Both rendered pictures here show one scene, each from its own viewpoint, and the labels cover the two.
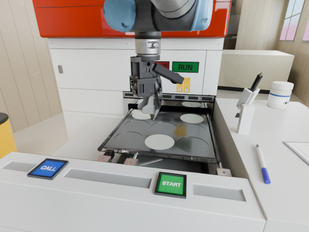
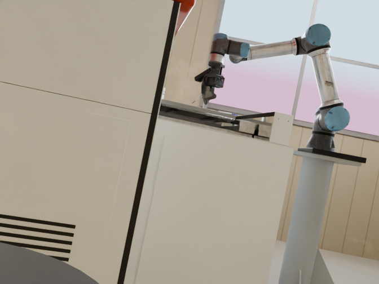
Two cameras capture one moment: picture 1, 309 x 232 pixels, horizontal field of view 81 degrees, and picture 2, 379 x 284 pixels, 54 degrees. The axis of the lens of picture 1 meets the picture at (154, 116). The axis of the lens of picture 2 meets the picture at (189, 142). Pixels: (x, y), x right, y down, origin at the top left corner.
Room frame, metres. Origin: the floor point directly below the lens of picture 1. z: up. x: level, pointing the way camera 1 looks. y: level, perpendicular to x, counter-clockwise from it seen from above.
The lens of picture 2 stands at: (1.30, 1.76, 0.74)
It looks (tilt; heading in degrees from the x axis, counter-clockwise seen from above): 0 degrees down; 249
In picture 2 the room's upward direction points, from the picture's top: 11 degrees clockwise
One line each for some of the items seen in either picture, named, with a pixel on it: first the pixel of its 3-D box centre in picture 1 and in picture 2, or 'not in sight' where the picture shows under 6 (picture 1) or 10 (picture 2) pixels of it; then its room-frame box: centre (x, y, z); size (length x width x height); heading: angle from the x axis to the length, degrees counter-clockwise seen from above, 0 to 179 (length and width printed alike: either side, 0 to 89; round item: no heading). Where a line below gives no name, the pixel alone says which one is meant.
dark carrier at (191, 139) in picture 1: (163, 127); (189, 114); (0.63, -0.04, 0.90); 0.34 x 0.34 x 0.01; 80
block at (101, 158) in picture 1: (100, 168); (246, 124); (0.40, 0.15, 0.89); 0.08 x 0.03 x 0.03; 170
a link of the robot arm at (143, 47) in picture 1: (148, 48); (216, 60); (0.57, 0.02, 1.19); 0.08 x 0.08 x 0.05
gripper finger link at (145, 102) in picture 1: (145, 106); (207, 94); (0.58, 0.03, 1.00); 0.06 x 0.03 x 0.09; 116
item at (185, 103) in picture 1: (166, 109); not in sight; (0.84, -0.06, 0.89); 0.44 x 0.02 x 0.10; 80
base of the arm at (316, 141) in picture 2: not in sight; (321, 142); (-0.07, 0.16, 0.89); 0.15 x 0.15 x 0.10
